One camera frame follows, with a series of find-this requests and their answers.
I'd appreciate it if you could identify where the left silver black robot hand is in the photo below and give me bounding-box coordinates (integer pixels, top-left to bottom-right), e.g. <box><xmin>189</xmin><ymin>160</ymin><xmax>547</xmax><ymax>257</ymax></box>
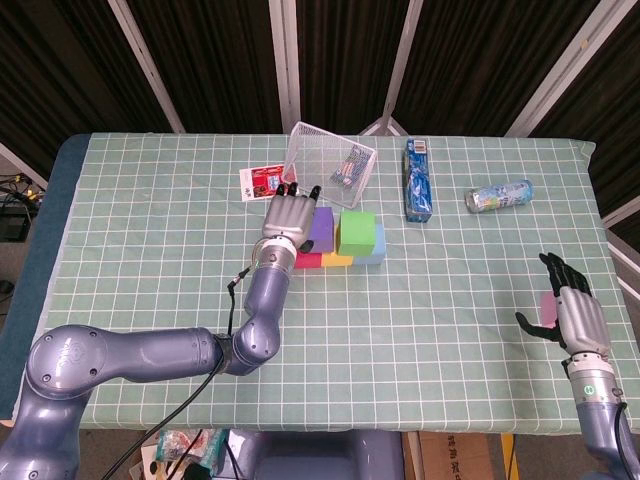
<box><xmin>261</xmin><ymin>182</ymin><xmax>322</xmax><ymax>254</ymax></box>

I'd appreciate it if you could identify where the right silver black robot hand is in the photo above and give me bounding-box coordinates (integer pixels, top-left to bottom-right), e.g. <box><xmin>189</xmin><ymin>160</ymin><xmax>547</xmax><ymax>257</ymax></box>
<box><xmin>514</xmin><ymin>252</ymin><xmax>612</xmax><ymax>360</ymax></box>

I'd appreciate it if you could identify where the pink foam cube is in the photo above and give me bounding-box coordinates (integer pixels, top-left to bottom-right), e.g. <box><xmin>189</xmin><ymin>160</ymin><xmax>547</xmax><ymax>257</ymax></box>
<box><xmin>539</xmin><ymin>292</ymin><xmax>557</xmax><ymax>329</ymax></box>

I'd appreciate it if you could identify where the purple foam cube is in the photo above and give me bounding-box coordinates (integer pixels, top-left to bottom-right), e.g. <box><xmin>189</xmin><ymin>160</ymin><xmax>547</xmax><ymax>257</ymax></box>
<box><xmin>305</xmin><ymin>206</ymin><xmax>336</xmax><ymax>254</ymax></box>

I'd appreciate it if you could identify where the green foam cube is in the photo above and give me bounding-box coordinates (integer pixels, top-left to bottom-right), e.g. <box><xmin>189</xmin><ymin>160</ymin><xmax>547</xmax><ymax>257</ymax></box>
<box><xmin>334</xmin><ymin>210</ymin><xmax>377</xmax><ymax>258</ymax></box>

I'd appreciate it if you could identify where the light blue foam cube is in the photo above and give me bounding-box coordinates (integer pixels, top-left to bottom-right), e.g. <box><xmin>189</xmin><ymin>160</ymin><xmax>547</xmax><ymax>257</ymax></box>
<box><xmin>351</xmin><ymin>222</ymin><xmax>387</xmax><ymax>266</ymax></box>

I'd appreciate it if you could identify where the red printed card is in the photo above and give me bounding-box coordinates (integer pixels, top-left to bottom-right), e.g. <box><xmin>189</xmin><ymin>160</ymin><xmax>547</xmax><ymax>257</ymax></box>
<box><xmin>238</xmin><ymin>165</ymin><xmax>299</xmax><ymax>203</ymax></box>

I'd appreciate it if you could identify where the blue snack packet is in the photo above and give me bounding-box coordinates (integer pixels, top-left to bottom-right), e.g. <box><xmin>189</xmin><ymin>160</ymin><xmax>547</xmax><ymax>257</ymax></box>
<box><xmin>329</xmin><ymin>145</ymin><xmax>372</xmax><ymax>187</ymax></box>

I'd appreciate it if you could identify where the blue carton box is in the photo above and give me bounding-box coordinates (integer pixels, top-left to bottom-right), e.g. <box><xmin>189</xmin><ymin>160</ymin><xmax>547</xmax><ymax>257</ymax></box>
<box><xmin>402</xmin><ymin>138</ymin><xmax>433</xmax><ymax>224</ymax></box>

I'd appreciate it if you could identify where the light blue beverage can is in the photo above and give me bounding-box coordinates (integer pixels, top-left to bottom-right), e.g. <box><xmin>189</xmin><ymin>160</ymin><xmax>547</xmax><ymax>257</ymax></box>
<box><xmin>464</xmin><ymin>179</ymin><xmax>535</xmax><ymax>215</ymax></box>

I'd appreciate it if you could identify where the dark pleated curtain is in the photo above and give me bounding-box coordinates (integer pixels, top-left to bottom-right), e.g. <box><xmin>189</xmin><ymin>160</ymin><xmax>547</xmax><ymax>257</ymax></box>
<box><xmin>0</xmin><ymin>0</ymin><xmax>640</xmax><ymax>241</ymax></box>

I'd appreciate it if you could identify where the green checked tablecloth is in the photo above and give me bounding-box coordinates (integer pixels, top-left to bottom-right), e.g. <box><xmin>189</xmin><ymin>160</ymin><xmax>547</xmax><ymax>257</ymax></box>
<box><xmin>9</xmin><ymin>131</ymin><xmax>632</xmax><ymax>435</ymax></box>

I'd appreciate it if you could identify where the brown cardboard box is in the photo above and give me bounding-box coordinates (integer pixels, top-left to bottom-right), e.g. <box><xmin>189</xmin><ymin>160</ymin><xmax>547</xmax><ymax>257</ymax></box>
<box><xmin>417</xmin><ymin>430</ymin><xmax>504</xmax><ymax>480</ymax></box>

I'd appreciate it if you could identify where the blue-grey robot torso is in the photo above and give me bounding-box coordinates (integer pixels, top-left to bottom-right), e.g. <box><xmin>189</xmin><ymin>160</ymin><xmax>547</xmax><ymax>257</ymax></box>
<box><xmin>219</xmin><ymin>428</ymin><xmax>406</xmax><ymax>480</ymax></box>

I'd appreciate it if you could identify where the green plastic snack bag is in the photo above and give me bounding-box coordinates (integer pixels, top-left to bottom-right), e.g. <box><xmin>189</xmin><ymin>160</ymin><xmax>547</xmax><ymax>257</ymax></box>
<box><xmin>154</xmin><ymin>428</ymin><xmax>226</xmax><ymax>476</ymax></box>

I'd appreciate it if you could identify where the black electronics box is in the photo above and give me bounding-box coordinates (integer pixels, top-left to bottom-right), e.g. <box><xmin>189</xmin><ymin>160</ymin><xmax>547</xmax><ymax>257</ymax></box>
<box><xmin>0</xmin><ymin>212</ymin><xmax>32</xmax><ymax>242</ymax></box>

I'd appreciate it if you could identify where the white wire mesh basket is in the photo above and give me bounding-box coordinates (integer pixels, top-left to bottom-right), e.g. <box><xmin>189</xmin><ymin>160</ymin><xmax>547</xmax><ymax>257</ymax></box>
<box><xmin>283</xmin><ymin>121</ymin><xmax>378</xmax><ymax>210</ymax></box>

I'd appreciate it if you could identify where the white frame post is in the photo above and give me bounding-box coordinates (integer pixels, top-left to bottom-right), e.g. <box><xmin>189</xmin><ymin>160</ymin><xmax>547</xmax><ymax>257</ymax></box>
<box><xmin>107</xmin><ymin>0</ymin><xmax>187</xmax><ymax>134</ymax></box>
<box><xmin>268</xmin><ymin>0</ymin><xmax>301</xmax><ymax>134</ymax></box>
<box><xmin>0</xmin><ymin>141</ymin><xmax>50</xmax><ymax>189</ymax></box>
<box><xmin>502</xmin><ymin>0</ymin><xmax>614</xmax><ymax>137</ymax></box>
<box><xmin>602</xmin><ymin>199</ymin><xmax>640</xmax><ymax>229</ymax></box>
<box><xmin>606</xmin><ymin>239</ymin><xmax>640</xmax><ymax>296</ymax></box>
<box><xmin>359</xmin><ymin>0</ymin><xmax>426</xmax><ymax>136</ymax></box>

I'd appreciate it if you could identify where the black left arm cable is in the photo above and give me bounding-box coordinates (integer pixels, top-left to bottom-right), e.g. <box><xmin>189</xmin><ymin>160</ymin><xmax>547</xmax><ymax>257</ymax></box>
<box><xmin>99</xmin><ymin>267</ymin><xmax>254</xmax><ymax>480</ymax></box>

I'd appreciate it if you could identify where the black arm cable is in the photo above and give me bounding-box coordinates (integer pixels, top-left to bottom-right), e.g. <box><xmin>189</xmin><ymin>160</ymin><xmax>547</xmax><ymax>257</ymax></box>
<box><xmin>613</xmin><ymin>399</ymin><xmax>639</xmax><ymax>480</ymax></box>
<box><xmin>99</xmin><ymin>267</ymin><xmax>254</xmax><ymax>480</ymax></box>

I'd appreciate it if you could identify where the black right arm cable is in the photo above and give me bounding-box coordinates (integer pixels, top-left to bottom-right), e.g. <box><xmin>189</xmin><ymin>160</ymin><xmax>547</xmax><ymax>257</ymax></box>
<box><xmin>613</xmin><ymin>399</ymin><xmax>639</xmax><ymax>480</ymax></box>

